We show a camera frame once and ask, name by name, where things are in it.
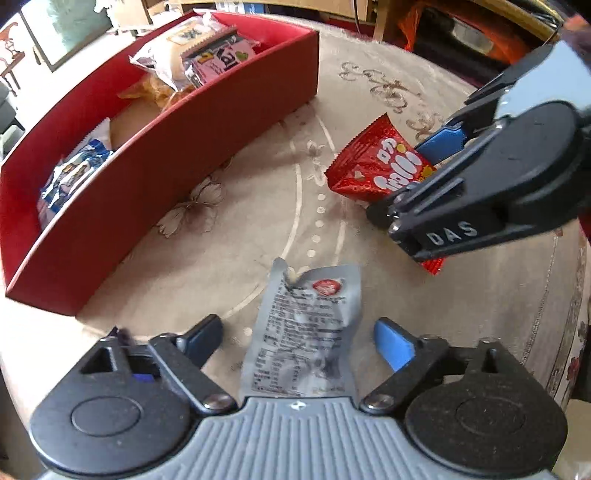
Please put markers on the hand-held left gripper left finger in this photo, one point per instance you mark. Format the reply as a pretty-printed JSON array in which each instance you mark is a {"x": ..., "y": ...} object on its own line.
[{"x": 203, "y": 341}]

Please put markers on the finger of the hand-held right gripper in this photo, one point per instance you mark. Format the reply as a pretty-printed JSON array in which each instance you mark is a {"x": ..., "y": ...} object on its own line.
[
  {"x": 443, "y": 212},
  {"x": 443, "y": 143}
]

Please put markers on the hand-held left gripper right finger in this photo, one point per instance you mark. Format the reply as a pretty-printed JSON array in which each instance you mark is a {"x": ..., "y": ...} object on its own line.
[{"x": 392, "y": 344}]

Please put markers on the red snack packet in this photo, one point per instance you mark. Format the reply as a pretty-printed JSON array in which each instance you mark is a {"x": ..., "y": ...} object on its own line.
[{"x": 369, "y": 161}]

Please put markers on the silver snack packet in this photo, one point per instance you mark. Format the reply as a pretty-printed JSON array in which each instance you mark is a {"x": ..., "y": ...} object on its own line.
[{"x": 300, "y": 332}]

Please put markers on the red cardboard box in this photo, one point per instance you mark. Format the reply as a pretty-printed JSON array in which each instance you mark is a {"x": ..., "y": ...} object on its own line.
[{"x": 161, "y": 184}]

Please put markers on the blue white snack packet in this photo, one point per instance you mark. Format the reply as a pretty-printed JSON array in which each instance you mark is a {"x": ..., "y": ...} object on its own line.
[{"x": 74, "y": 170}]

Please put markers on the pink snack packet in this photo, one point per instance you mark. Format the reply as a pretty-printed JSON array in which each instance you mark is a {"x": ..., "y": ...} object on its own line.
[{"x": 219, "y": 64}]

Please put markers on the clear yellow snack packet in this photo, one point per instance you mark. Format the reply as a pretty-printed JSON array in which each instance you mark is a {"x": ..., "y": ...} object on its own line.
[{"x": 154, "y": 90}]

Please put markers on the clear bread packet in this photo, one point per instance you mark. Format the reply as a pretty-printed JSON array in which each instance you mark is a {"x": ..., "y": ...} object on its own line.
[{"x": 178, "y": 46}]

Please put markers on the framed glass panel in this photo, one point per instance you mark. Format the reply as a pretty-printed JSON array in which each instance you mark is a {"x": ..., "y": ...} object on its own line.
[{"x": 64, "y": 27}]

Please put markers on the wooden chair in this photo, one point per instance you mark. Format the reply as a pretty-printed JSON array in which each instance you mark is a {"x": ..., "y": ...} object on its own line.
[{"x": 10, "y": 55}]

